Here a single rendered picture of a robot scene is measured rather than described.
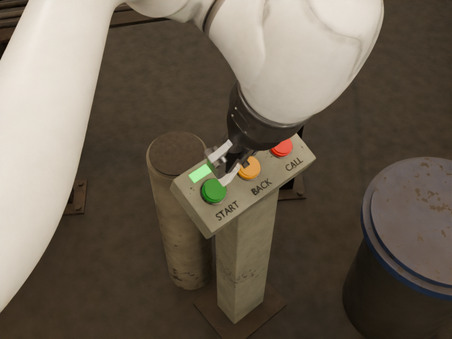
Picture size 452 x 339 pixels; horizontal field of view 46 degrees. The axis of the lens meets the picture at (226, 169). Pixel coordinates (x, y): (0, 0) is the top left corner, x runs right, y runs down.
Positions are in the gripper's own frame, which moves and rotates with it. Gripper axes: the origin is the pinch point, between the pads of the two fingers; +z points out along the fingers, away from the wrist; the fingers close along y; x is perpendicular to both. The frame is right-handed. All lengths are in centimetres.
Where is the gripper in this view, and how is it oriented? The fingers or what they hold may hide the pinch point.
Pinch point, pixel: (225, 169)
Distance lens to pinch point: 78.4
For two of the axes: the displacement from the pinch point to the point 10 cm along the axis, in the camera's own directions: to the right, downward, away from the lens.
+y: -7.7, 5.1, -3.7
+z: -2.2, 3.4, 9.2
